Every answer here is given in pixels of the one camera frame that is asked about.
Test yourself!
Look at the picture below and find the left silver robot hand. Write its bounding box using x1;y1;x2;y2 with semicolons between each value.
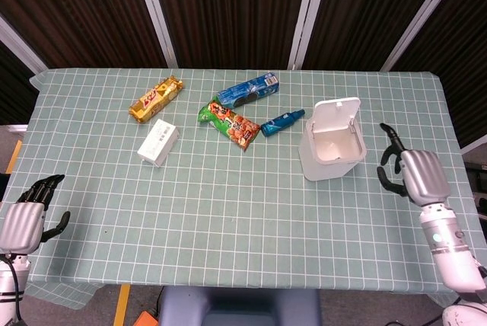
0;174;72;254

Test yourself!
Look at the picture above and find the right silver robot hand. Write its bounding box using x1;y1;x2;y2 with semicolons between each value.
376;123;452;206

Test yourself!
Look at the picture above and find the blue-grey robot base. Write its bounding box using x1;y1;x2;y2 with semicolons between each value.
158;286;323;326

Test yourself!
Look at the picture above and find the white lidded container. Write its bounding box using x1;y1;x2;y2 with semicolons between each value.
298;97;368;182

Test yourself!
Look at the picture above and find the dark equipment stack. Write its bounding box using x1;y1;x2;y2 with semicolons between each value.
463;149;487;221

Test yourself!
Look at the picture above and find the blue spray bottle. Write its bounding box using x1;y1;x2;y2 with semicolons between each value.
259;108;306;138

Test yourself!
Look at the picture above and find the orange floor object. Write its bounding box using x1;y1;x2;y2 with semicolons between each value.
132;310;161;326

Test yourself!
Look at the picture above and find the white cardboard box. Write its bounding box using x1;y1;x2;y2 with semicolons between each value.
137;118;180;168

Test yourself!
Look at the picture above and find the yellow biscuit pack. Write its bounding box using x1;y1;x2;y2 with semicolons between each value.
128;75;184;125

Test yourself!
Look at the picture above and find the green checked tablecloth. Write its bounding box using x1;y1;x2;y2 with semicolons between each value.
22;68;487;308

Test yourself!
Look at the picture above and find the blue cookie box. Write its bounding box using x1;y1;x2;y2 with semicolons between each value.
217;71;282;110

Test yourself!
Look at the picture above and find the green peanut snack bag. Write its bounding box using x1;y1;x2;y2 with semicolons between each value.
196;96;261;152

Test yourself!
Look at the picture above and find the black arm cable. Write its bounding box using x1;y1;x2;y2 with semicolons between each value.
2;252;24;326

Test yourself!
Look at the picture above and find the dark screen panel white frame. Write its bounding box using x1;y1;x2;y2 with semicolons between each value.
148;0;321;71
380;0;487;151
292;0;469;72
0;0;179;71

